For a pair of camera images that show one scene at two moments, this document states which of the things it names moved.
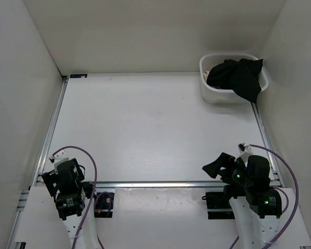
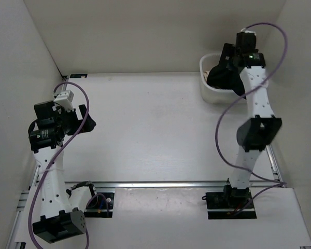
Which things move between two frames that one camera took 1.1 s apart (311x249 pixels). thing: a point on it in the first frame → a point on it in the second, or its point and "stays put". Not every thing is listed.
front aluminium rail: x=164 y=184 stays put
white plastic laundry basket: x=212 y=95 stays put
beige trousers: x=206 y=74 stays put
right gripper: x=213 y=168 → x=228 y=51
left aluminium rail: x=39 y=157 stays put
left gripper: x=50 y=177 → x=78 y=123
